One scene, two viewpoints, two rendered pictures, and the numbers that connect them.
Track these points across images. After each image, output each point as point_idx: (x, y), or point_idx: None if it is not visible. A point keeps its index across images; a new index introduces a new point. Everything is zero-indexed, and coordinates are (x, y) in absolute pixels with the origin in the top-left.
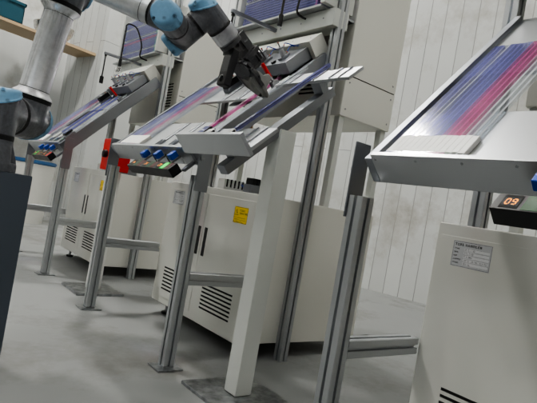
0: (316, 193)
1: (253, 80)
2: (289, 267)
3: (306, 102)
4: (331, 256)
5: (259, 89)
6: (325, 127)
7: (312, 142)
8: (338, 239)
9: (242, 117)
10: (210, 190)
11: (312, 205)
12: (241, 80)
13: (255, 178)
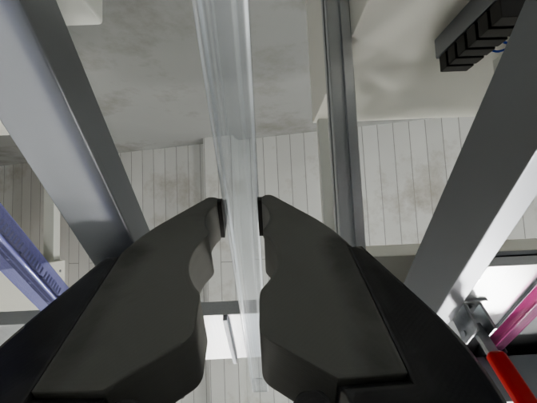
0: (325, 72)
1: (117, 341)
2: None
3: (97, 218)
4: (321, 13)
5: (188, 234)
6: (335, 217)
7: (356, 175)
8: (321, 48)
9: (535, 105)
10: None
11: (324, 42)
12: (416, 353)
13: (496, 21)
